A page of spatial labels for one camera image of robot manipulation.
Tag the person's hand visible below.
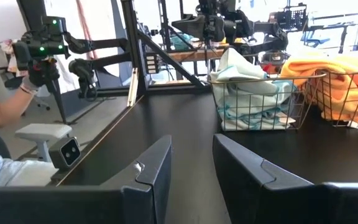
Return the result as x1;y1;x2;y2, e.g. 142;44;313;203
20;58;60;94

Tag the blue chair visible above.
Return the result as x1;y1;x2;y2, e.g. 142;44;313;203
301;29;331;48

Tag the wooden background table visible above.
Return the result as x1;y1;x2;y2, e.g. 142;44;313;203
166;46;229;63

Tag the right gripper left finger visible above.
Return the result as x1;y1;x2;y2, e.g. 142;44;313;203
0;134;173;224

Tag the red hanging strap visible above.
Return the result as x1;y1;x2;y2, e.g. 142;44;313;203
75;0;99;60

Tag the white padded armrest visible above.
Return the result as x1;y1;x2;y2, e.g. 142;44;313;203
14;123;73;162

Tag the black aluminium table frame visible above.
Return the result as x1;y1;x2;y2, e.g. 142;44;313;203
94;0;213;99

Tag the person's forearm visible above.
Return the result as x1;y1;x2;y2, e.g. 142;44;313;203
0;83;39;128

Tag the light blue microfiber towel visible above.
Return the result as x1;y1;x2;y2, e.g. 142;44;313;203
221;104;297;131
212;78;296;110
209;47;270;83

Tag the teal cloth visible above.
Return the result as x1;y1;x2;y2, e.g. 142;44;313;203
170;32;196;51

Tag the black box with white labels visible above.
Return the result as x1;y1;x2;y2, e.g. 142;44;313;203
144;52;160;75

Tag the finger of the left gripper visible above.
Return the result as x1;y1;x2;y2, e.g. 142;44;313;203
171;14;206;40

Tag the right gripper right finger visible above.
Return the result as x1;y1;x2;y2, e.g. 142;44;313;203
212;133;358;224

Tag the black crate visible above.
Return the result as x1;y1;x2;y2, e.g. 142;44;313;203
268;2;309;32

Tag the gold wire basket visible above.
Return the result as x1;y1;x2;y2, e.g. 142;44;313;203
303;70;358;129
208;73;328;132

